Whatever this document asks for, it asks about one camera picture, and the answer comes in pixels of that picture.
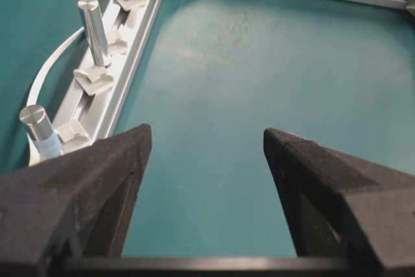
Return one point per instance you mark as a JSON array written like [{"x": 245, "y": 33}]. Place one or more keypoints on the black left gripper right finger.
[{"x": 339, "y": 205}]

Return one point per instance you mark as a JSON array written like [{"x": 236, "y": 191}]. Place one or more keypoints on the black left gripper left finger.
[{"x": 75, "y": 205}]

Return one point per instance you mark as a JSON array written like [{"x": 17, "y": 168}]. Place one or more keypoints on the metal post with blue tape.
[{"x": 41, "y": 132}]

